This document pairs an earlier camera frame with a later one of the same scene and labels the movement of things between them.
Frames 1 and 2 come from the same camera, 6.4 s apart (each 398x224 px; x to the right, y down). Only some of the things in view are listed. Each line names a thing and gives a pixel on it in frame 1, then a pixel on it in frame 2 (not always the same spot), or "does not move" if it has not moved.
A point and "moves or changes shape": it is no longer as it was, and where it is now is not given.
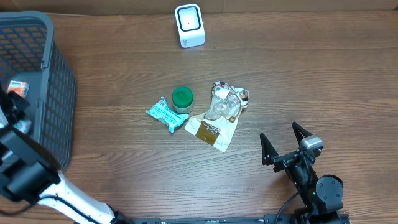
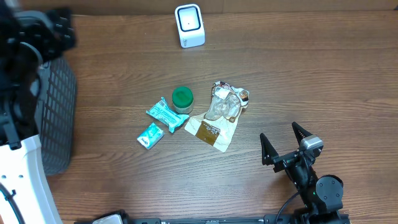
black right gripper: (269, 153) does not move
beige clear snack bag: (216, 126) does not move
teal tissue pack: (23, 126) moves or changes shape
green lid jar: (182, 98) does not move
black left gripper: (17, 101) to (47, 36)
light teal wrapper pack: (161, 111) does not move
